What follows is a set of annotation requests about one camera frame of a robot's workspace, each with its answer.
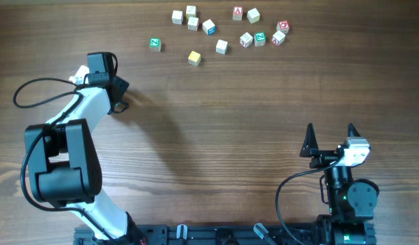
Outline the plain wooden block top-left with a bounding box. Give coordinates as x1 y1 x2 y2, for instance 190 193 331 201
172 10 183 25

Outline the plain wooden block top-right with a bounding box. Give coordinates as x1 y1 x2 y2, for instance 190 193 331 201
247 8 260 24

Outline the red-sided K wooden block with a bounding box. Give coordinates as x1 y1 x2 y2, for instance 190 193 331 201
240 32 253 48

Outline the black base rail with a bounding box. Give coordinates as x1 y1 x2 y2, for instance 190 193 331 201
72 223 377 245

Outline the green Z block left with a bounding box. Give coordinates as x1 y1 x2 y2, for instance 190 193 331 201
149 37 161 52

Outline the green Z block right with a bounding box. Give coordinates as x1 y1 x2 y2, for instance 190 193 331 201
253 32 266 46

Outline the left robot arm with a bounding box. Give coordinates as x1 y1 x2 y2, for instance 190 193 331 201
20 52 147 244

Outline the wooden block with number eight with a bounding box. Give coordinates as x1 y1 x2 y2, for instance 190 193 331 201
187 16 199 31

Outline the yellow-sided wooden block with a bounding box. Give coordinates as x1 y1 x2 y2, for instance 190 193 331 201
185 5 197 19

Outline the right black cable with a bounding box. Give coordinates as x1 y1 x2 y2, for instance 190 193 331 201
275 158 345 245

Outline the black cable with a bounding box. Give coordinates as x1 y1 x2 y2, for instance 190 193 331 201
12 77 128 245
275 158 345 245

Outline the left black cable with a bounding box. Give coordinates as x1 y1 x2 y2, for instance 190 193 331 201
12 77 128 245

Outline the red A number one block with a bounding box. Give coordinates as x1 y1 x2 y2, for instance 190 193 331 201
271 31 286 46

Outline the wooden block green V side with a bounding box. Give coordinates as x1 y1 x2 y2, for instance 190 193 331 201
216 39 228 54

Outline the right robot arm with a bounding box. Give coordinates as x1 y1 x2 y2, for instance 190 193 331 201
300 123 379 245

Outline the red A wooden block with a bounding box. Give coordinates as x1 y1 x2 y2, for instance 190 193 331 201
232 6 243 21

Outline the green z block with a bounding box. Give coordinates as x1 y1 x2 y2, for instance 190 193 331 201
149 37 161 52
253 32 266 46

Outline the blue letter wooden block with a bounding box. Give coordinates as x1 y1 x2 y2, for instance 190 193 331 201
202 19 216 35

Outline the red Q wooden block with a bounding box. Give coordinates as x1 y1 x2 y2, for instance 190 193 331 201
277 20 290 34

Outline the yellow top wooden block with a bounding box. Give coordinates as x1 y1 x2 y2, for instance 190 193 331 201
188 51 202 66

